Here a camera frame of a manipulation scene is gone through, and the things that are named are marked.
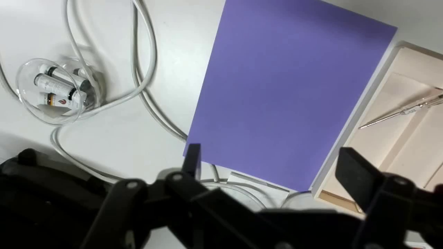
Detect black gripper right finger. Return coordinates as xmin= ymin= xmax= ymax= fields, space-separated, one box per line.
xmin=335 ymin=147 xmax=384 ymax=211

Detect purple paper sheet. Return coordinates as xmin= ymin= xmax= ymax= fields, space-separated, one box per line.
xmin=189 ymin=0 xmax=396 ymax=191

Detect clear glass bowl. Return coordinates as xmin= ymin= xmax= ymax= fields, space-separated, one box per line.
xmin=17 ymin=58 xmax=100 ymax=126

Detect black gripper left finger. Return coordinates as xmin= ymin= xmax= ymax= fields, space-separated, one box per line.
xmin=182 ymin=144 xmax=201 ymax=179

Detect small white vials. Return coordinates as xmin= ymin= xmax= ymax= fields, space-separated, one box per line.
xmin=33 ymin=67 xmax=87 ymax=111

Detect white cable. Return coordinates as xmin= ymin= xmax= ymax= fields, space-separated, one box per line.
xmin=0 ymin=0 xmax=297 ymax=209

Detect thin metal screwdriver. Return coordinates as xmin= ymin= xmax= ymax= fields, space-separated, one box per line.
xmin=362 ymin=89 xmax=443 ymax=129

